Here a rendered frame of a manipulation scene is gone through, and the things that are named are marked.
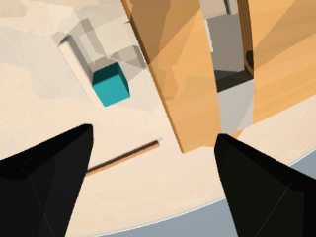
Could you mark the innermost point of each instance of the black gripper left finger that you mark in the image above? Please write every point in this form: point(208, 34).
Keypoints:
point(39, 187)

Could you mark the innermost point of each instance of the teal block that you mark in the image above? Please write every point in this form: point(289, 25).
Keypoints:
point(110, 85)

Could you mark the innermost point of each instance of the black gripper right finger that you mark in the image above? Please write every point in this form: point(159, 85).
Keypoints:
point(266, 198)

